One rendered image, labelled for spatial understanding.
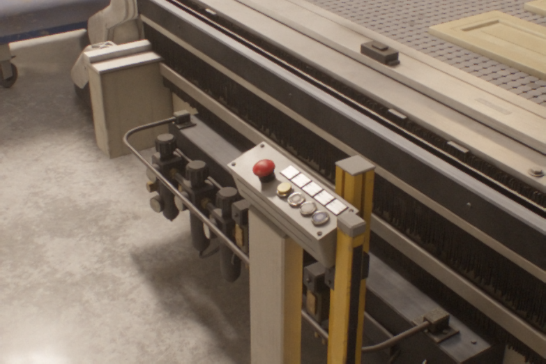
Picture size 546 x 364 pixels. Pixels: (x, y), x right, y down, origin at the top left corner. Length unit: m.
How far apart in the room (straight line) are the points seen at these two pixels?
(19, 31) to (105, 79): 1.50
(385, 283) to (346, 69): 0.55
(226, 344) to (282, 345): 0.87
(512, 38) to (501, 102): 0.38
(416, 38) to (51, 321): 1.38
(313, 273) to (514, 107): 0.57
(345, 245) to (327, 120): 0.70
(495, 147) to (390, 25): 0.68
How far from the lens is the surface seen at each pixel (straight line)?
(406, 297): 1.73
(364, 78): 1.90
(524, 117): 1.72
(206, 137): 2.35
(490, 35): 2.13
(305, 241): 1.27
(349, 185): 1.25
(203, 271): 2.64
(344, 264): 1.23
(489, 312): 1.62
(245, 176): 1.37
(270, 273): 1.43
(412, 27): 2.19
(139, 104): 2.68
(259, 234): 1.41
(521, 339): 1.58
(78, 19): 4.15
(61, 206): 3.07
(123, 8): 3.45
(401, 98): 1.81
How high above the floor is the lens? 1.58
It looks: 29 degrees down
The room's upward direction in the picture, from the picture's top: straight up
